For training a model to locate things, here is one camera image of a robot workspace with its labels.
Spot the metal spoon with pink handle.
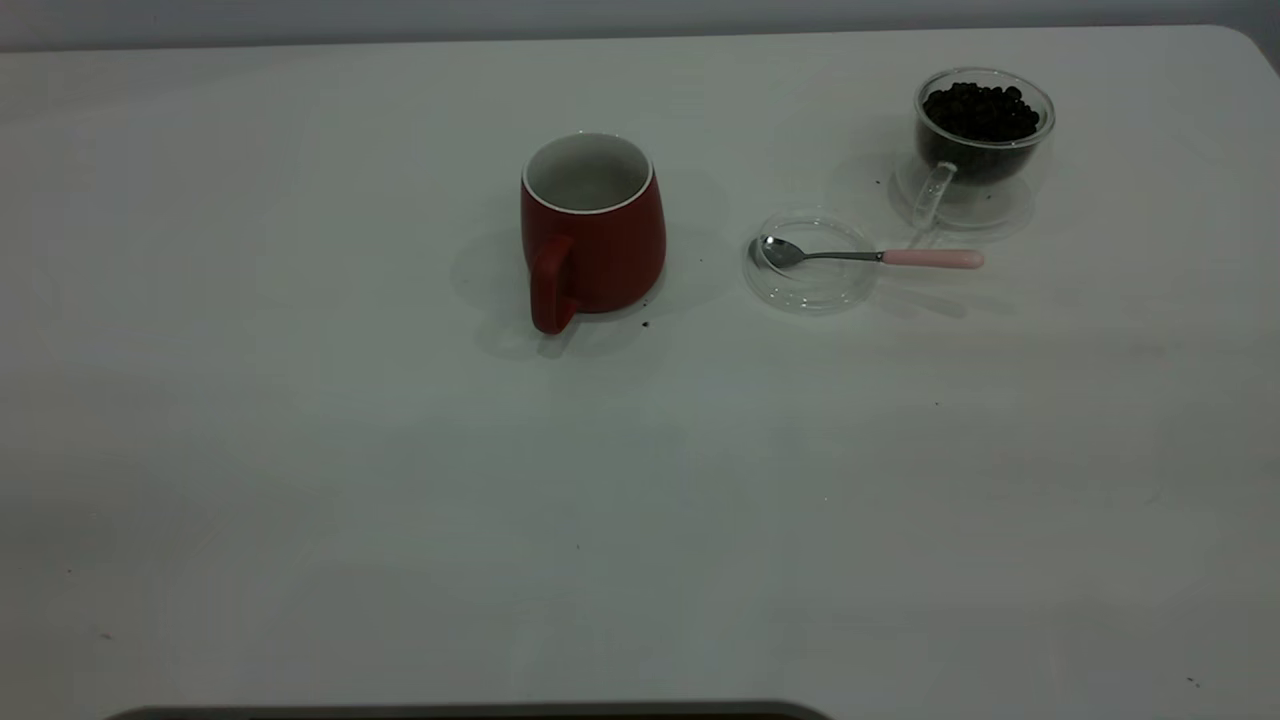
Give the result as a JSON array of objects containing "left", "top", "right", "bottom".
[{"left": 758, "top": 234, "right": 987, "bottom": 271}]

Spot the red ceramic mug white inside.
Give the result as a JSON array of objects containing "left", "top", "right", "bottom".
[{"left": 519, "top": 132, "right": 668, "bottom": 336}]

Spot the clear glass cup with handle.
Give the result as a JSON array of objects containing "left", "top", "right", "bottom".
[{"left": 893, "top": 67, "right": 1057, "bottom": 236}]

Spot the dark roasted coffee beans pile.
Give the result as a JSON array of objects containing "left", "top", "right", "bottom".
[{"left": 918, "top": 82, "right": 1043, "bottom": 186}]

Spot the clear round glass saucer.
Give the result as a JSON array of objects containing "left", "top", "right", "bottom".
[{"left": 742, "top": 208, "right": 881, "bottom": 317}]

